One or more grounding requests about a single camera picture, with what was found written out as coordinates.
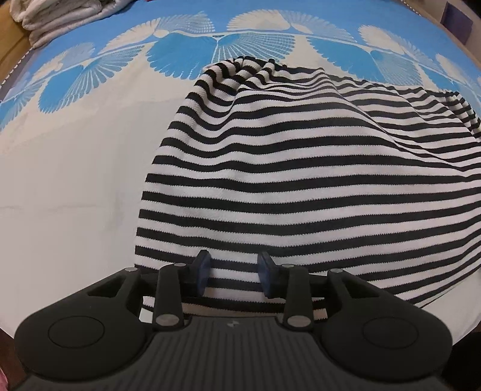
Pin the black white striped small shirt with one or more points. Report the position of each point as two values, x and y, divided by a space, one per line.
318 171

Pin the grey white folded blanket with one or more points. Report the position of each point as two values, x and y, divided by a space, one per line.
46 20

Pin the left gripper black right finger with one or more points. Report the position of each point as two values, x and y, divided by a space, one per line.
363 329

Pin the purple box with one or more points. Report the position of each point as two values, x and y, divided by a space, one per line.
459 24

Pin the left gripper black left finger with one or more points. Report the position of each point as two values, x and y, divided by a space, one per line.
102 328

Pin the blue white patterned bedsheet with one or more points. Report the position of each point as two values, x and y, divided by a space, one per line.
82 126

